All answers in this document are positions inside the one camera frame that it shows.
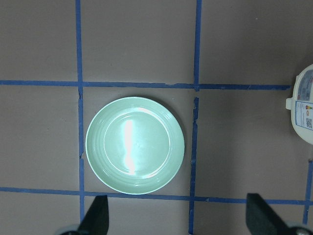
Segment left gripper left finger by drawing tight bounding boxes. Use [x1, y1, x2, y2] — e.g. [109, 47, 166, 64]
[78, 195, 109, 235]

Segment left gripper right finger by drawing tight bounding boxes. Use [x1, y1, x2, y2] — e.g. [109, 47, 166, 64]
[246, 193, 289, 235]

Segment green plate near left arm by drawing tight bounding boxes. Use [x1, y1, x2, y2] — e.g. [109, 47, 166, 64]
[85, 97, 185, 195]

